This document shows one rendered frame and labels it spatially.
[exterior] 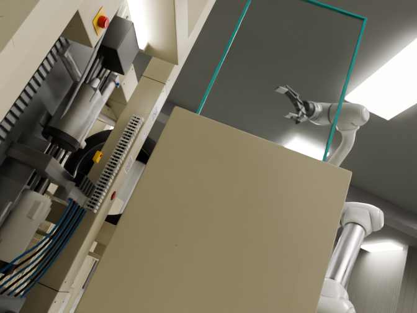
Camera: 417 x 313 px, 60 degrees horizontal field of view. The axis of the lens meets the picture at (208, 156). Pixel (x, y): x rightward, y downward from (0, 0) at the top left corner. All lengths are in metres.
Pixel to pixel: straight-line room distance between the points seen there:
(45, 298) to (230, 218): 0.92
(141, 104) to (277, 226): 1.03
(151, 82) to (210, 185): 0.96
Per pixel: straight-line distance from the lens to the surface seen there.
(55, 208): 1.84
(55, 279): 1.65
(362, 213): 2.00
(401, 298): 9.55
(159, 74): 1.88
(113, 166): 1.65
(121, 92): 2.12
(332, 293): 1.65
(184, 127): 1.06
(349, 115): 1.80
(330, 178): 1.07
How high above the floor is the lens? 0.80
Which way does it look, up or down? 20 degrees up
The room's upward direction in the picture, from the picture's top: 23 degrees clockwise
